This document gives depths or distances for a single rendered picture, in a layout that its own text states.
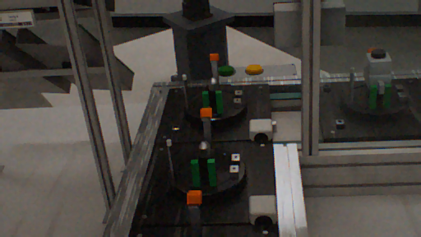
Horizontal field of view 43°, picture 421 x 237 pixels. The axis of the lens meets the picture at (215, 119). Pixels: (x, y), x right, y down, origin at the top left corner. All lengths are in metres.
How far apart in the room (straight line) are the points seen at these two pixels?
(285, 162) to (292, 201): 0.11
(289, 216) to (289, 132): 0.32
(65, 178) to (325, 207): 0.57
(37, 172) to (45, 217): 0.17
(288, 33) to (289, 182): 0.27
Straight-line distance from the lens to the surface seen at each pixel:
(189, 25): 1.42
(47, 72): 1.16
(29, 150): 1.40
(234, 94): 1.21
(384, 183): 1.11
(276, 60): 1.67
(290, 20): 0.95
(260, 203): 0.89
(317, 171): 1.07
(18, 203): 1.22
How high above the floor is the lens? 1.55
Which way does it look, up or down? 30 degrees down
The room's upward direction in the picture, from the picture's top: 6 degrees counter-clockwise
